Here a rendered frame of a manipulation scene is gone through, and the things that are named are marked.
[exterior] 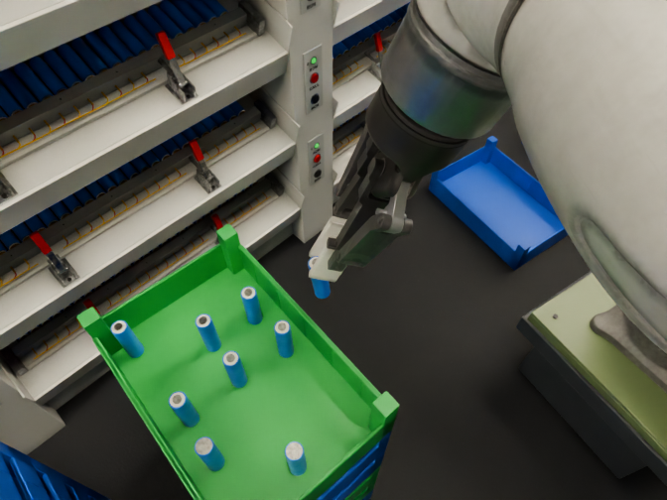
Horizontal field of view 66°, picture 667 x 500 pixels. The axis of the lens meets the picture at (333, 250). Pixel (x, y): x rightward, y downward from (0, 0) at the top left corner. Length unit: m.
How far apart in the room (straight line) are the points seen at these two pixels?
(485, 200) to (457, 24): 1.06
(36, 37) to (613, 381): 0.88
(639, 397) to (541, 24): 0.75
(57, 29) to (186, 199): 0.36
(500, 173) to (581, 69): 1.22
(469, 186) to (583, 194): 1.17
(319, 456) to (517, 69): 0.46
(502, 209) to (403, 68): 1.02
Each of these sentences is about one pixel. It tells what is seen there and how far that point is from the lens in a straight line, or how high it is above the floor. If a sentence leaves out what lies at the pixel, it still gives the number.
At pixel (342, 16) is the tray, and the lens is 0.94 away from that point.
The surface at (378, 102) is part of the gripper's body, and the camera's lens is 0.37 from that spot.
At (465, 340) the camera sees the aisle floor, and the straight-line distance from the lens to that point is 1.12.
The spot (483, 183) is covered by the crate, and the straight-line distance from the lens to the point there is 1.38.
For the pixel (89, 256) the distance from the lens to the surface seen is 0.88.
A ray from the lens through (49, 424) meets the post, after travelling 1.10.
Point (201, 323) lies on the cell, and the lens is 0.59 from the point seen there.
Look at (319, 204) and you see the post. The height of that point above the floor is 0.10.
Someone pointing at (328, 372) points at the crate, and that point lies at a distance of 0.62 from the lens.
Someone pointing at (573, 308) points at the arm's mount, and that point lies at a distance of 0.96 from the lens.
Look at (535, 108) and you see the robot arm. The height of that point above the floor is 0.85.
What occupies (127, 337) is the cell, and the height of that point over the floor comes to 0.45.
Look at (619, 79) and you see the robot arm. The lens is 0.20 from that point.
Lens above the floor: 0.98
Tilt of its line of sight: 55 degrees down
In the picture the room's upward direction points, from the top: straight up
